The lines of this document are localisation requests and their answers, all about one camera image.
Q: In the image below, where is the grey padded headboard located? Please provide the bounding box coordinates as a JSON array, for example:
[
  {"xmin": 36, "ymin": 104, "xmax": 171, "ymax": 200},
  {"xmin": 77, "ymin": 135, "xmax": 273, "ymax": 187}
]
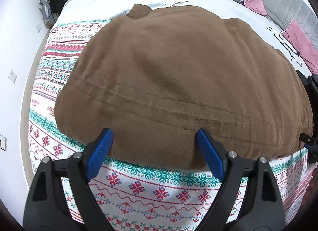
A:
[{"xmin": 263, "ymin": 0, "xmax": 317, "ymax": 49}]

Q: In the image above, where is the pink pillow near headboard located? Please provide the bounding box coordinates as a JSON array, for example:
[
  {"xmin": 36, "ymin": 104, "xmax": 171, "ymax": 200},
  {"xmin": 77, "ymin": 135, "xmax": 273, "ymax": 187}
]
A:
[{"xmin": 282, "ymin": 19, "xmax": 318, "ymax": 74}]

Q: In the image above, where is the white wall socket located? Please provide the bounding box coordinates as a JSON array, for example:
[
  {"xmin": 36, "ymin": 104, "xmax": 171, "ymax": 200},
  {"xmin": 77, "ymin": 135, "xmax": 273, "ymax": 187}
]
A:
[{"xmin": 8, "ymin": 70, "xmax": 17, "ymax": 83}]

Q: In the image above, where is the brown coat with fur collar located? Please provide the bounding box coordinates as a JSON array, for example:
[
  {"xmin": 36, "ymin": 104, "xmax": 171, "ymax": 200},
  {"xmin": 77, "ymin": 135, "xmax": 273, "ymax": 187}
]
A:
[{"xmin": 54, "ymin": 4, "xmax": 314, "ymax": 170}]

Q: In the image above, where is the folded black puffer jacket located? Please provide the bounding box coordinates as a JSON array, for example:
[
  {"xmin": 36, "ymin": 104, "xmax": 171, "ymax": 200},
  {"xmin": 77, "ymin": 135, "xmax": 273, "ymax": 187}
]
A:
[{"xmin": 296, "ymin": 70, "xmax": 318, "ymax": 103}]

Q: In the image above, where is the patterned knit bedspread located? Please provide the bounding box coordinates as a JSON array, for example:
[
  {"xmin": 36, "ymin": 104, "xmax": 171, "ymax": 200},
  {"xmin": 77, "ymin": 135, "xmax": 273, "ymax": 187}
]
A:
[{"xmin": 28, "ymin": 19, "xmax": 314, "ymax": 230}]

